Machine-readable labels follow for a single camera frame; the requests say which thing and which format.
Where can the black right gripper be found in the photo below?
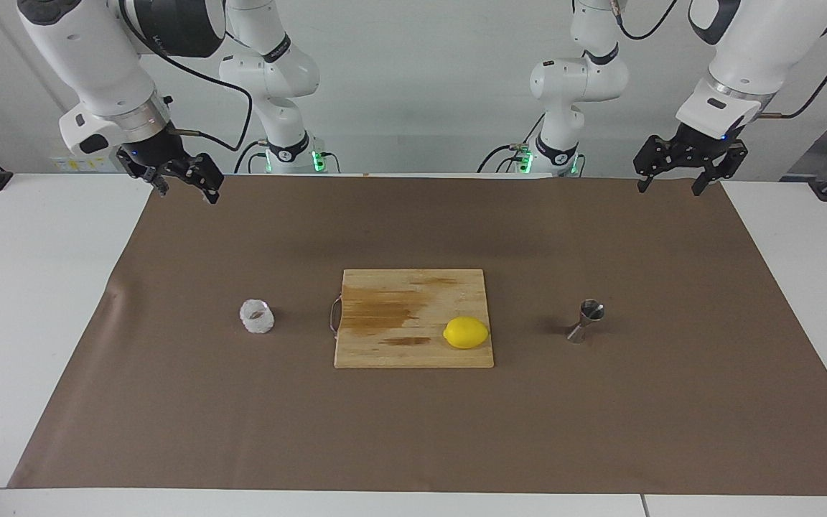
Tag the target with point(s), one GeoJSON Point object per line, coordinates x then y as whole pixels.
{"type": "Point", "coordinates": [151, 152]}

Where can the white wall power strip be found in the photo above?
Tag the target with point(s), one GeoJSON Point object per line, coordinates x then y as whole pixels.
{"type": "Point", "coordinates": [69, 164]}

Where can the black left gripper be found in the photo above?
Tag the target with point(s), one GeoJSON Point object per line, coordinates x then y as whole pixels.
{"type": "Point", "coordinates": [701, 147]}

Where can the wooden cutting board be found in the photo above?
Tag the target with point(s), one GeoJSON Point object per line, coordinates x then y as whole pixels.
{"type": "Point", "coordinates": [399, 345]}

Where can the brown table mat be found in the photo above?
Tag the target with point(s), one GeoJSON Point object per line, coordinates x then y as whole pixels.
{"type": "Point", "coordinates": [169, 395]}

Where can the steel jigger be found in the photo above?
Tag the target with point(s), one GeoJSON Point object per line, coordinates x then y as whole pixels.
{"type": "Point", "coordinates": [590, 312]}

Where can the yellow lemon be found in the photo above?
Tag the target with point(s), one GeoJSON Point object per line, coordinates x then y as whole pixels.
{"type": "Point", "coordinates": [466, 333]}

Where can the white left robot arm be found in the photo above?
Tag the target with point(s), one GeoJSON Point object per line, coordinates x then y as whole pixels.
{"type": "Point", "coordinates": [578, 79]}

